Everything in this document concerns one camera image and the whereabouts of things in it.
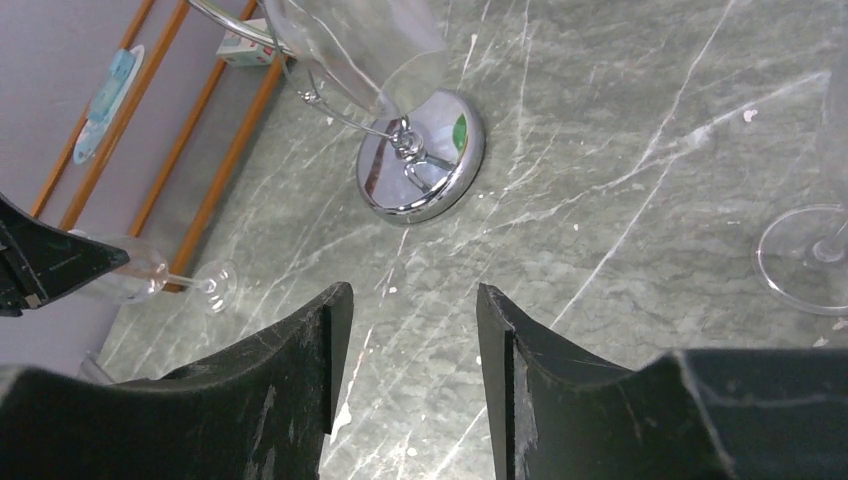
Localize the chrome wine glass rack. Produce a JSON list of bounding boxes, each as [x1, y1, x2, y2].
[[194, 1, 486, 225]]

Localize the orange wooden rack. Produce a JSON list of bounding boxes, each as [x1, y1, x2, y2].
[[58, 1, 287, 275]]

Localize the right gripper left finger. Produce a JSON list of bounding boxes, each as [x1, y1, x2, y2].
[[1, 282, 354, 479]]

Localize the clear wine glass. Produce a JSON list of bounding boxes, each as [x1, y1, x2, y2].
[[752, 47, 847, 317], [264, 0, 449, 119], [71, 229, 238, 313]]

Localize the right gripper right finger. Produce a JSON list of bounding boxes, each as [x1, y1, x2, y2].
[[476, 284, 847, 479]]

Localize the light blue flat package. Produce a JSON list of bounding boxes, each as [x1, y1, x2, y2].
[[72, 45, 146, 165]]

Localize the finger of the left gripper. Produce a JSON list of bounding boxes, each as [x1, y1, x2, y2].
[[1, 197, 130, 317]]

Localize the small white red box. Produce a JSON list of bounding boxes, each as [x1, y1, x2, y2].
[[216, 34, 276, 67]]

